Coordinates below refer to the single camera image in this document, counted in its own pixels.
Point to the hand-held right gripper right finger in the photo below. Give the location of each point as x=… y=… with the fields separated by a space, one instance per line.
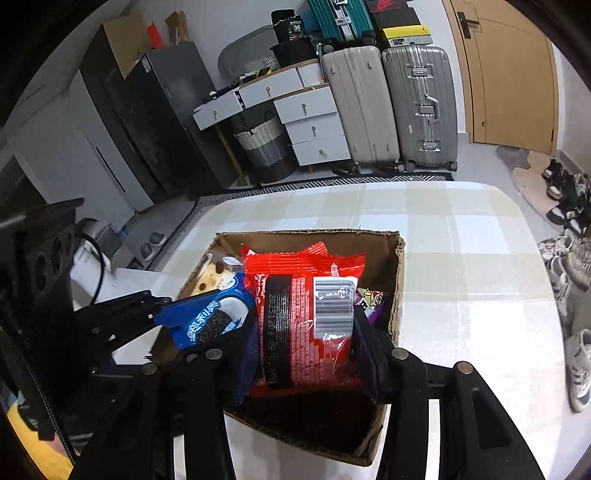
x=364 y=360

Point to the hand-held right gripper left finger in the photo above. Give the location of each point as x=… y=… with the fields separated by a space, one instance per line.
x=247 y=364

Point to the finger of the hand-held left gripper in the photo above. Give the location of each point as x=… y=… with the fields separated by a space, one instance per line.
x=129 y=304
x=129 y=339

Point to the red striped snack packet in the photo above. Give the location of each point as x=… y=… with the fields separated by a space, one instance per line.
x=286 y=332

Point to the purple snack packet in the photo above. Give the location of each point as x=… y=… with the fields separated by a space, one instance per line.
x=371 y=304

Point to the blue cookie packet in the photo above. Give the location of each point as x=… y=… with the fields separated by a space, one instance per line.
x=207 y=318

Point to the cardboard box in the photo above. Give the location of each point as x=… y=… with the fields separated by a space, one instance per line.
x=396 y=286

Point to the beige cookie packet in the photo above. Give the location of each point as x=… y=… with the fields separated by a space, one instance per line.
x=212 y=277

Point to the person's left forearm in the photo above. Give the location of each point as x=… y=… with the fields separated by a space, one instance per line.
x=27 y=438

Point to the grey slipper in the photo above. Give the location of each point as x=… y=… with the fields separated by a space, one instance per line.
x=158 y=237
x=148 y=250

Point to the patterned floor mat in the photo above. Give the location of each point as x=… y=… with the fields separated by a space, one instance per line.
x=323 y=184

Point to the dark refrigerator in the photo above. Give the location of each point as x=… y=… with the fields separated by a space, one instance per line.
x=171 y=120

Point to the woven laundry basket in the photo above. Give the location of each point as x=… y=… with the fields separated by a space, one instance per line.
x=265 y=147

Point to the pile of assorted shoes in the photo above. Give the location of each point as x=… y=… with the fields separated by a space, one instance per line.
x=568 y=258

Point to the white drawer cabinet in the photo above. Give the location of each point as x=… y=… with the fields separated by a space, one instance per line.
x=314 y=129

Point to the grey irregular rug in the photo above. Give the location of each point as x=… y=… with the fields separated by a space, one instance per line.
x=526 y=180

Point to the beige suitcase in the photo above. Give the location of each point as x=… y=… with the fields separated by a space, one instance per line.
x=360 y=106

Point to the large flat cardboard sheet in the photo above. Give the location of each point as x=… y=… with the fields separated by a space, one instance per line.
x=127 y=41

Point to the silver suitcase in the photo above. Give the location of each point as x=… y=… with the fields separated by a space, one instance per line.
x=420 y=101

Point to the red flat object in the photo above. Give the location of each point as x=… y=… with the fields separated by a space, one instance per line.
x=155 y=37

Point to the grey oval basin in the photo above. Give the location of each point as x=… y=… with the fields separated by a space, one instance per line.
x=242 y=50

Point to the small cardboard piece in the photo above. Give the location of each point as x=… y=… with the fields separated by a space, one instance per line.
x=178 y=27

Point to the black plastic basket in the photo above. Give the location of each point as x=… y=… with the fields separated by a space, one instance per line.
x=295 y=54

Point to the wooden door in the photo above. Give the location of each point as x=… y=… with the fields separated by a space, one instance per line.
x=508 y=78

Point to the black paper bag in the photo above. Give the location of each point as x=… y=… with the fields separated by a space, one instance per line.
x=288 y=25

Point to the teal suitcase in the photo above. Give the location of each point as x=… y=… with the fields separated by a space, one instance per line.
x=337 y=21

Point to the red and black shoe box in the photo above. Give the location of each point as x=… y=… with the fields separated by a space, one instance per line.
x=390 y=5

